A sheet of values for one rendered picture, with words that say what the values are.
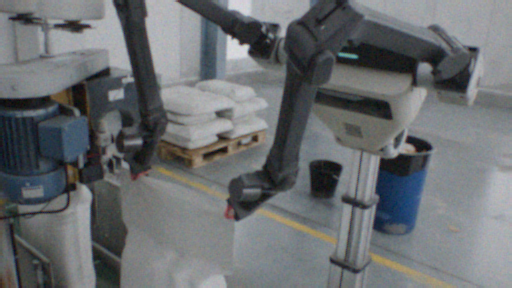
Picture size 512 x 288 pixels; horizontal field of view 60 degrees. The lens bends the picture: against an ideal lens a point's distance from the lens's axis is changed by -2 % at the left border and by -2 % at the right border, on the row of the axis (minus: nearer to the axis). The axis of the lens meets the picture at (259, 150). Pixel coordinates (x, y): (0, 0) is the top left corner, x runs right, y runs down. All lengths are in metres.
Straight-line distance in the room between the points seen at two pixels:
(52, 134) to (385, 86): 0.85
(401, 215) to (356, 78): 2.21
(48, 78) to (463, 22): 8.39
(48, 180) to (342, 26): 0.80
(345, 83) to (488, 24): 7.76
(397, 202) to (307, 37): 2.64
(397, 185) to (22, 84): 2.65
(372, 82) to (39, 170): 0.89
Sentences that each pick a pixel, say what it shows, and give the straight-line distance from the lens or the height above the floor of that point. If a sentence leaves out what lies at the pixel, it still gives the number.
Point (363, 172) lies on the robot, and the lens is 1.58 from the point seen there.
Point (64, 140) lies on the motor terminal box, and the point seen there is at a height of 1.27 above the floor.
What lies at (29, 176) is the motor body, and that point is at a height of 1.17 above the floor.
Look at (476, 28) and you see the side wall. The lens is 9.03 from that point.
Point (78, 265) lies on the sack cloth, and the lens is 1.99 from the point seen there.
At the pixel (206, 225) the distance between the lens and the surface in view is 1.32.
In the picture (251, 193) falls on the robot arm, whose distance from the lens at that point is 1.07.
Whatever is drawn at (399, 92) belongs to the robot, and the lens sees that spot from 1.24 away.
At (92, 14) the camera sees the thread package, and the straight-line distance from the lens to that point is 1.21.
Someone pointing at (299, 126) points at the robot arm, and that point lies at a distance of 0.94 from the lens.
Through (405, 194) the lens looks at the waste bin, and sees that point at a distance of 3.34.
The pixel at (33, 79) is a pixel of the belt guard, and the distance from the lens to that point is 1.13.
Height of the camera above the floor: 1.61
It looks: 19 degrees down
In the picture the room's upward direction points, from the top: 4 degrees clockwise
